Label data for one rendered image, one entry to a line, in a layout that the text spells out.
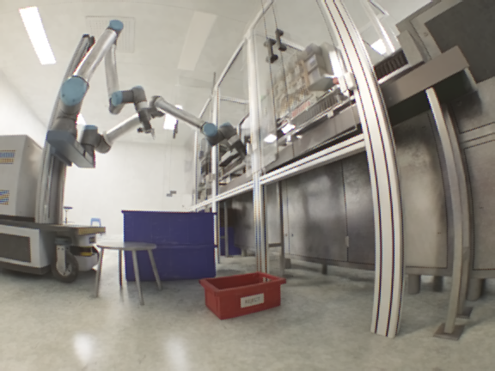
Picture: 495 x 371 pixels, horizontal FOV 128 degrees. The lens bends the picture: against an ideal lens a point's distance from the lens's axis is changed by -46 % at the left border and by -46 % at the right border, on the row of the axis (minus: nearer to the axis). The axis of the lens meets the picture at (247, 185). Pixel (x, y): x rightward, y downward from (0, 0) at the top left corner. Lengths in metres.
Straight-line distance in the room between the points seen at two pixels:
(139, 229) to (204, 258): 0.44
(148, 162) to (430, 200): 6.41
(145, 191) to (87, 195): 1.75
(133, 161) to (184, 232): 5.37
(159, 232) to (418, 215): 1.32
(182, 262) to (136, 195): 5.14
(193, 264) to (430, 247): 1.25
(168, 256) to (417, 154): 1.37
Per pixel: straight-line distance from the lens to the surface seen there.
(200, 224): 1.40
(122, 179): 6.54
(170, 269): 1.40
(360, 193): 1.07
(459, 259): 0.64
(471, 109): 0.89
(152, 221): 1.37
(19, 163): 1.56
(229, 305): 0.83
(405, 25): 1.15
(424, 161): 0.93
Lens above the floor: 0.35
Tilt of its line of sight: 10 degrees up
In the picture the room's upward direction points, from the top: 2 degrees counter-clockwise
